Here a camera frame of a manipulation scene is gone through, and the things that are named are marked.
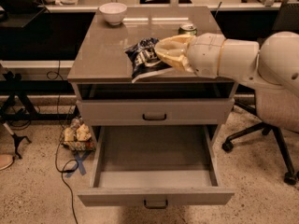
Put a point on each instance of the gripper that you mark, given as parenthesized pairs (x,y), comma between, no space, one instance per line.
(206,54)

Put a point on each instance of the blue chip bag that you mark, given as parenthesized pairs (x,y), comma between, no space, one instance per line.
(145,61)

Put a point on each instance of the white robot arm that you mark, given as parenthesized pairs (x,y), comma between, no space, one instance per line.
(212,55)

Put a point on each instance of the closed grey upper drawer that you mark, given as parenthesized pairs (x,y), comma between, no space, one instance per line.
(179,112)

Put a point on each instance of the grey drawer cabinet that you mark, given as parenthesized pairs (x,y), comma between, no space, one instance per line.
(102,70)

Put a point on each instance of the open grey bottom drawer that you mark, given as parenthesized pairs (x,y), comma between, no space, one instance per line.
(155,163)

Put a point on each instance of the green soda can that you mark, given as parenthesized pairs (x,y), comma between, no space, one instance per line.
(187,29)

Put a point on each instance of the white ceramic bowl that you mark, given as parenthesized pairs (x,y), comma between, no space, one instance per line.
(113,13)

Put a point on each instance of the black office chair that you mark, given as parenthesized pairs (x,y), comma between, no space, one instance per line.
(278,110)

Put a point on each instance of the blue tape cross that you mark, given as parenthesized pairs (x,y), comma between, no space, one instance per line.
(80,157)

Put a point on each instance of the black tripod stand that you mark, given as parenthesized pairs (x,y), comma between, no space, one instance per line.
(16,107)

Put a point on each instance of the black upper drawer handle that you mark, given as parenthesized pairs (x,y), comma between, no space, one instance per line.
(159,117)

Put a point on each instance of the black drawer handle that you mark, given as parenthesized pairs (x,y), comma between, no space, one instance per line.
(155,204)
(159,117)

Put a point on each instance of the black lower drawer handle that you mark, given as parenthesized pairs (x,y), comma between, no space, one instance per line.
(155,204)

